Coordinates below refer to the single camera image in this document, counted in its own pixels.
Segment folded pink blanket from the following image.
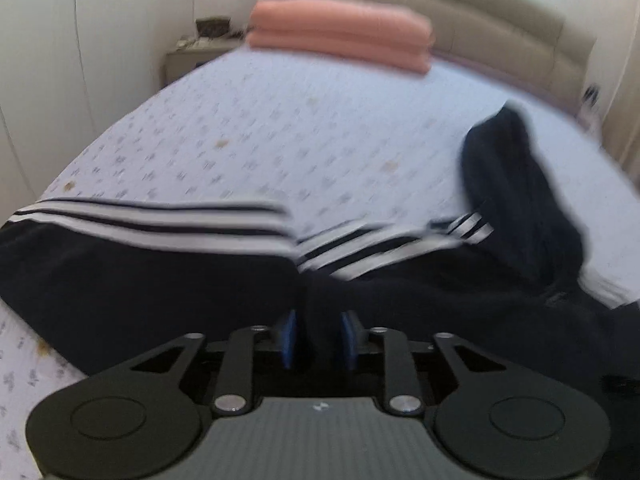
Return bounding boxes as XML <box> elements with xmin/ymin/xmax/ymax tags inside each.
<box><xmin>246</xmin><ymin>0</ymin><xmax>435</xmax><ymax>75</ymax></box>

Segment beige padded headboard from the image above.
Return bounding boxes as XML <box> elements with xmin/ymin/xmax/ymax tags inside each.
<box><xmin>366</xmin><ymin>0</ymin><xmax>594</xmax><ymax>112</ymax></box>

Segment white wardrobe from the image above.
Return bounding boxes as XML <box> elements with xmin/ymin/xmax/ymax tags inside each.
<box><xmin>1</xmin><ymin>0</ymin><xmax>193</xmax><ymax>218</ymax></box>

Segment grey bedside table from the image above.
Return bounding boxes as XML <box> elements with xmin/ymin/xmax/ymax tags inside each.
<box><xmin>164</xmin><ymin>37</ymin><xmax>243</xmax><ymax>86</ymax></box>

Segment floral white bed cover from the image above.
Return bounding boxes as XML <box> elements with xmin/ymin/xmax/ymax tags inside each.
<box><xmin>1</xmin><ymin>49</ymin><xmax>639</xmax><ymax>479</ymax></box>

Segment black track jacket white stripes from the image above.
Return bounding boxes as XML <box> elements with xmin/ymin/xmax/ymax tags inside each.
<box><xmin>0</xmin><ymin>101</ymin><xmax>640</xmax><ymax>396</ymax></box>

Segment dark box on nightstand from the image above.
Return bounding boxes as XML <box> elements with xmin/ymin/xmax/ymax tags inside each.
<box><xmin>195</xmin><ymin>16</ymin><xmax>231</xmax><ymax>39</ymax></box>

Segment white blue item by headboard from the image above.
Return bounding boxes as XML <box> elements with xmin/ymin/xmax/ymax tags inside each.
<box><xmin>579</xmin><ymin>84</ymin><xmax>601</xmax><ymax>114</ymax></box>

